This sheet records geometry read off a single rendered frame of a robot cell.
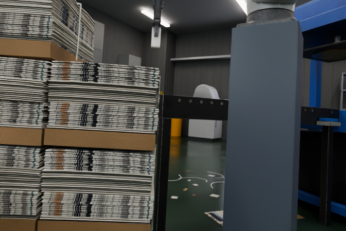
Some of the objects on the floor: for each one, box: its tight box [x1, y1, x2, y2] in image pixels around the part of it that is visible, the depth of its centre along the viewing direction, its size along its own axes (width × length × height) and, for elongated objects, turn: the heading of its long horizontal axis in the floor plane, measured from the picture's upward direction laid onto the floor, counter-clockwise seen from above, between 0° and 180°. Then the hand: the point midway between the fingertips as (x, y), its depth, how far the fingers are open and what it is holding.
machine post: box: [308, 59, 322, 131], centre depth 276 cm, size 9×9×155 cm
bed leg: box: [153, 118, 172, 231], centre depth 134 cm, size 6×6×68 cm
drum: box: [171, 118, 183, 136], centre depth 799 cm, size 45×46×72 cm
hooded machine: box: [188, 84, 222, 141], centre depth 739 cm, size 78×66×154 cm
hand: (156, 37), depth 89 cm, fingers closed
